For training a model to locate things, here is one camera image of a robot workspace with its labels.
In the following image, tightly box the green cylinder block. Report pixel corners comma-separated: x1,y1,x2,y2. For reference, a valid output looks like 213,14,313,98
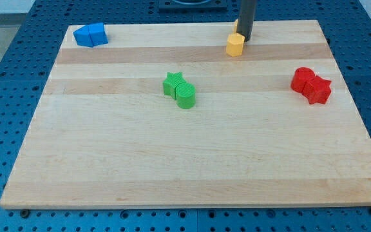
175,82,196,109

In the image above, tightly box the blue triangle block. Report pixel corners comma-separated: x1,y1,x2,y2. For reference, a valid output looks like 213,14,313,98
73,25,93,47

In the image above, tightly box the red star block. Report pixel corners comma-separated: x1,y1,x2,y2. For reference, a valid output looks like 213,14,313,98
302,75,332,104

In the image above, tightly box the yellow hexagon block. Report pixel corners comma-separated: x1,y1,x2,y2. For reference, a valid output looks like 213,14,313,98
225,33,245,57

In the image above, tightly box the red cylinder block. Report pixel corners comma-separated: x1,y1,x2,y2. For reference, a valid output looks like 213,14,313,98
290,67,316,93

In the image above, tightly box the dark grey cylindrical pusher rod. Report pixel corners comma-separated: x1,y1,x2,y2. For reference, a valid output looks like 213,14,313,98
236,0,258,42

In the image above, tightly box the blue cube block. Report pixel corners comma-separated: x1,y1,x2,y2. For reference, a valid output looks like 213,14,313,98
88,23,108,46

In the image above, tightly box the green star block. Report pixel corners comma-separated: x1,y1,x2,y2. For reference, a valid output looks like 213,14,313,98
162,72,186,100

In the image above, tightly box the light wooden board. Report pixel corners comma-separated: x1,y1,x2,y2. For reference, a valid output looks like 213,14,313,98
0,20,371,209

